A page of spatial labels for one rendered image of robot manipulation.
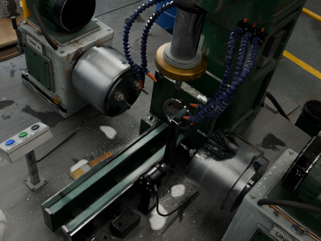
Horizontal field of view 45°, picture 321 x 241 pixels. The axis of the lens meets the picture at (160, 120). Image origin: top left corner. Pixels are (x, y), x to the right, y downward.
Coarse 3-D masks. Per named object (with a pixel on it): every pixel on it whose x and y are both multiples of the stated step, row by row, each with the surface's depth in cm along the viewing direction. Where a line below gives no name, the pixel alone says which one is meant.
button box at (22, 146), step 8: (40, 128) 135; (48, 128) 136; (16, 136) 133; (24, 136) 132; (32, 136) 132; (40, 136) 134; (48, 136) 136; (0, 144) 131; (16, 144) 129; (24, 144) 130; (32, 144) 133; (40, 144) 135; (0, 152) 131; (8, 152) 127; (16, 152) 129; (24, 152) 131; (8, 160) 130; (16, 160) 130
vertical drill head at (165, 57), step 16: (192, 0) 110; (176, 16) 117; (192, 16) 113; (176, 32) 120; (192, 32) 118; (160, 48) 132; (176, 48) 123; (192, 48) 122; (160, 64) 126; (176, 64) 125; (192, 64) 125; (160, 80) 136; (176, 80) 127; (192, 80) 128; (176, 96) 135
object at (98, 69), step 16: (96, 48) 156; (112, 48) 158; (80, 64) 154; (96, 64) 150; (112, 64) 149; (128, 64) 151; (80, 80) 153; (96, 80) 149; (112, 80) 146; (128, 80) 153; (144, 80) 164; (96, 96) 150; (112, 96) 151; (128, 96) 161; (112, 112) 158
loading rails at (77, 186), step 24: (144, 144) 156; (96, 168) 144; (120, 168) 152; (144, 168) 148; (72, 192) 137; (96, 192) 147; (120, 192) 138; (48, 216) 131; (72, 216) 140; (96, 216) 131; (72, 240) 127
